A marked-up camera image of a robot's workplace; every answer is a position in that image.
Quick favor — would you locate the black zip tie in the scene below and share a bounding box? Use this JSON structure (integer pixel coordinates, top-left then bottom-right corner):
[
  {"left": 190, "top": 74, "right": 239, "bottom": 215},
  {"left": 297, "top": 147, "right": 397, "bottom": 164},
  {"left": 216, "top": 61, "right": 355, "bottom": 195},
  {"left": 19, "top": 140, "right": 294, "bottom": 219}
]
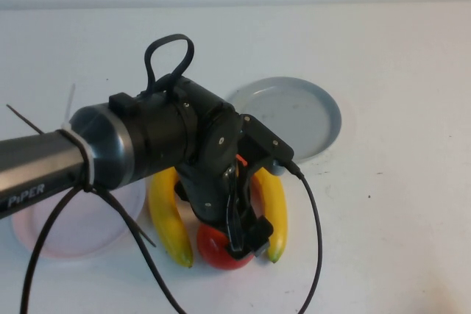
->
[
  {"left": 6, "top": 104, "right": 44, "bottom": 134},
  {"left": 88, "top": 159, "right": 156, "bottom": 248}
]

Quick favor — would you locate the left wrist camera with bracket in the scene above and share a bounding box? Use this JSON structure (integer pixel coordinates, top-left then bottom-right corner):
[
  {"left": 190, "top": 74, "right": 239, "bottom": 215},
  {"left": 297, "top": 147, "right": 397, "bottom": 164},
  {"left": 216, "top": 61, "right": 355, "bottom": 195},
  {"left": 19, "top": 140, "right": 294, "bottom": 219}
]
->
[{"left": 237, "top": 113, "right": 295, "bottom": 178}]

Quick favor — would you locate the pink round plate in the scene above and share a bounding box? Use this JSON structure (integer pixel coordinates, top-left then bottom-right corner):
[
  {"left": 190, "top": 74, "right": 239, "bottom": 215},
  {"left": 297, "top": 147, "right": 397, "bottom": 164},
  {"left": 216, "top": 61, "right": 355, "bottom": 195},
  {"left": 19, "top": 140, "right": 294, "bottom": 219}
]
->
[{"left": 10, "top": 177, "right": 146, "bottom": 262}]

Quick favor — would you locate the yellow plastic banana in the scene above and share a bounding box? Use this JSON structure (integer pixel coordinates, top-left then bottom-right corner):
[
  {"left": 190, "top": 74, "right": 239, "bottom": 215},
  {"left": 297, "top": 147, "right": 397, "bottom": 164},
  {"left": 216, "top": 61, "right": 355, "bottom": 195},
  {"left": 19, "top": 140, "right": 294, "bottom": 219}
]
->
[
  {"left": 253, "top": 170, "right": 288, "bottom": 264},
  {"left": 146, "top": 168, "right": 195, "bottom": 269}
]

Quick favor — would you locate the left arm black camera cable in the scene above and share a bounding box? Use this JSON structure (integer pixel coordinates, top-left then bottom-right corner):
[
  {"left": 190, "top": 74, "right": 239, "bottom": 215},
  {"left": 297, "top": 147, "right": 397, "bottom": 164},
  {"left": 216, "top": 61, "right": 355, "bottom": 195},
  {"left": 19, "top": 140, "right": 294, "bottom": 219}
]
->
[{"left": 26, "top": 159, "right": 325, "bottom": 314}]

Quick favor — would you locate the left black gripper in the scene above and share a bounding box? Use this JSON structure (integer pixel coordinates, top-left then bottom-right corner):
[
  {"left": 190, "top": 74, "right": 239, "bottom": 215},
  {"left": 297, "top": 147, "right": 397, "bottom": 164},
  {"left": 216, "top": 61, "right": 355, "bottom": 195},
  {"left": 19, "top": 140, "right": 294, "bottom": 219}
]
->
[{"left": 176, "top": 161, "right": 275, "bottom": 260}]

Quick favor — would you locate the left arm looped wrist cable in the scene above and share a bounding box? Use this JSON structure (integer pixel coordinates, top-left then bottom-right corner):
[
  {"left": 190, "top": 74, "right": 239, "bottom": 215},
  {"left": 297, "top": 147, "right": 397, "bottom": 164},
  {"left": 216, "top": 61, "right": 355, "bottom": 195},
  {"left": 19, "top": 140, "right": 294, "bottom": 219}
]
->
[{"left": 144, "top": 33, "right": 195, "bottom": 100}]

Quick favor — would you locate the white zip tie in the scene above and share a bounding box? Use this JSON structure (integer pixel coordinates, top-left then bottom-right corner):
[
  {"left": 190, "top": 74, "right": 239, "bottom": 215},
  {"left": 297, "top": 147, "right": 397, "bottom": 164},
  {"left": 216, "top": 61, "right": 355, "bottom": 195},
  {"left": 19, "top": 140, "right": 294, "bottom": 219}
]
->
[{"left": 58, "top": 84, "right": 95, "bottom": 192}]

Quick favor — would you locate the grey round plate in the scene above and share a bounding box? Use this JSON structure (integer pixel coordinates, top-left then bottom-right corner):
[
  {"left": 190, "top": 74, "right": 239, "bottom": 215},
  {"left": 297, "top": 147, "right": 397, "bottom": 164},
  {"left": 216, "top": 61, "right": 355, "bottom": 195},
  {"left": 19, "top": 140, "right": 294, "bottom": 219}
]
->
[{"left": 226, "top": 76, "right": 342, "bottom": 164}]

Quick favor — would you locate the red plastic apple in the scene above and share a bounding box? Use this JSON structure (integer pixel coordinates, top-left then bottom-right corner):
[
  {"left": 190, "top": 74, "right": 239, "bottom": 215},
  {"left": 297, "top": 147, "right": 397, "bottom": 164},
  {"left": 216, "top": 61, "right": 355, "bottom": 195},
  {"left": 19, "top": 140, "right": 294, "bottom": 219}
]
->
[{"left": 196, "top": 221, "right": 257, "bottom": 273}]

